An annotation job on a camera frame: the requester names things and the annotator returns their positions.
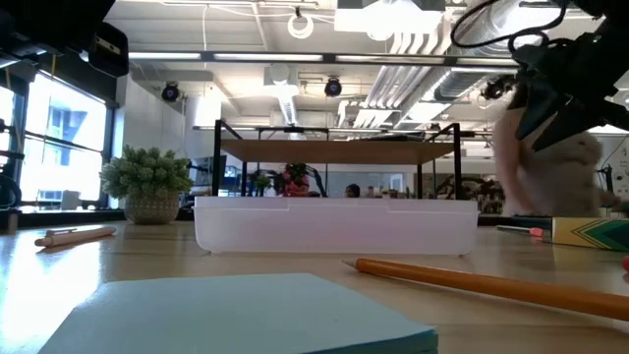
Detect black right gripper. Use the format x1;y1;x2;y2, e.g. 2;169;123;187
510;19;629;152

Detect red handled scissors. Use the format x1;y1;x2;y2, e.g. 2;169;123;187
494;224;545;239

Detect yellow green crayon box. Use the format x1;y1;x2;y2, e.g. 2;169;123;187
550;216;629;253

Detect orange wooden pencil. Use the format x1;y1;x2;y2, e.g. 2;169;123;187
342;257;629;323

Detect light blue sticky note pad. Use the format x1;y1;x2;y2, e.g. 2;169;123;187
36;272;439;354

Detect beige pen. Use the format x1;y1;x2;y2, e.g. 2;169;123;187
33;225;118;248

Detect wooden shelf riser black legs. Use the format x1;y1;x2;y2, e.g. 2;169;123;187
211;119;463;201

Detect black overhead crossbar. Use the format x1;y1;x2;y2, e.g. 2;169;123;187
128;50;518;68

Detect clear plastic pencil box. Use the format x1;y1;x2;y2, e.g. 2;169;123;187
193;196;481;257

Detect artificial green potted plant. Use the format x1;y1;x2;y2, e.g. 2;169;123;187
99;145;195;226

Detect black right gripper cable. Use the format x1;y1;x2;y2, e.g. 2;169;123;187
450;0;569;53

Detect silver ventilation duct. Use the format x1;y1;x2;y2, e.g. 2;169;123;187
431;0;605;102

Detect white coiled ceiling cable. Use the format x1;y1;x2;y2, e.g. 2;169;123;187
287;12;315;40

